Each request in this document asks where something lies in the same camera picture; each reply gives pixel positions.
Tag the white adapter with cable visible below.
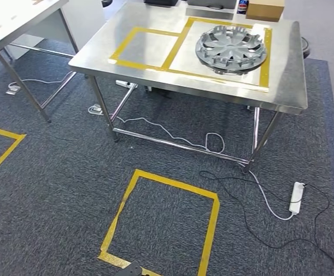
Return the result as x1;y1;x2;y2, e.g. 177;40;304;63
5;70;74;96

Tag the blue cola can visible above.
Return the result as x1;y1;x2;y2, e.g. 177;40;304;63
236;0;249;15

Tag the silver wheel hubcap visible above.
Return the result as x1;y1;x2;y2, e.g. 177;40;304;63
195;24;268;76

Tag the white power strip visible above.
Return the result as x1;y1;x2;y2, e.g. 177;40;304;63
289;181;306;215
116;79;139;90

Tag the thin black floor cable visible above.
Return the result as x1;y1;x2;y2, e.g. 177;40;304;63
199;170;334;276

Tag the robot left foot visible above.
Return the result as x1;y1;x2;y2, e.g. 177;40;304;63
117;260;144;276

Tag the steel side table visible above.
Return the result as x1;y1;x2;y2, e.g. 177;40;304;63
0;0;79;124

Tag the grey laptop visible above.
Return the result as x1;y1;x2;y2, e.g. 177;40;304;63
187;0;236;10

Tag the black zip case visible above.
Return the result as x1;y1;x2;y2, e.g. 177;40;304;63
143;0;180;6

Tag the white power strip cable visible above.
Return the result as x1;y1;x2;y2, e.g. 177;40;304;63
88;103;295;222

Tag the brown cardboard box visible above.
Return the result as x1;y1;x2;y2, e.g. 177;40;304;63
246;0;286;22

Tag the steel workbench table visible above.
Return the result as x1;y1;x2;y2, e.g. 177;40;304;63
68;0;309;175

